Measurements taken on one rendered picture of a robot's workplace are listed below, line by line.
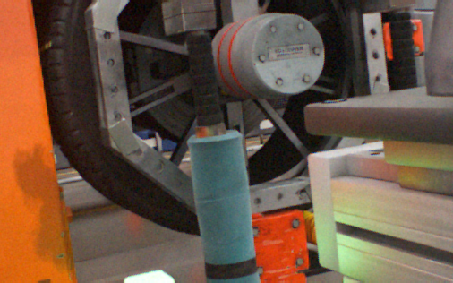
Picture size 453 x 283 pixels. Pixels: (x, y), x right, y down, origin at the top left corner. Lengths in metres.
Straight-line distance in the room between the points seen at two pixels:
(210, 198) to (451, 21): 0.84
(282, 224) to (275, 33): 0.36
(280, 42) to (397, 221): 0.76
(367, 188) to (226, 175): 0.71
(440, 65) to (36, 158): 0.52
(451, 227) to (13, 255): 0.52
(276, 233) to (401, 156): 0.92
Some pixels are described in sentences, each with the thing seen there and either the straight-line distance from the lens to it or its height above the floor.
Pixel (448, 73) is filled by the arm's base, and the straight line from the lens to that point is 0.45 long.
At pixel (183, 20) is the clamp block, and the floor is 0.92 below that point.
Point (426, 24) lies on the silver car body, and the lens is 1.70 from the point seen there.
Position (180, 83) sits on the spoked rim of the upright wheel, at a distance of 1.46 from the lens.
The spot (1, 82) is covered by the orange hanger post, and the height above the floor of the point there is 0.86.
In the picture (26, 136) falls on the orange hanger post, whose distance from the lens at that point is 0.86.
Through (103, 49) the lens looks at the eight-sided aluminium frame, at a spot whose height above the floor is 0.90.
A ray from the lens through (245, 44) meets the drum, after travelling 1.27.
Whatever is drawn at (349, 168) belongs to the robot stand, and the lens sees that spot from 0.60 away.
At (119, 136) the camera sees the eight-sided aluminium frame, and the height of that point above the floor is 0.75.
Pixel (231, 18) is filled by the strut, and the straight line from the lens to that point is 1.40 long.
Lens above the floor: 0.85
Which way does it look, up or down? 6 degrees down
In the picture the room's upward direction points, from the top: 7 degrees counter-clockwise
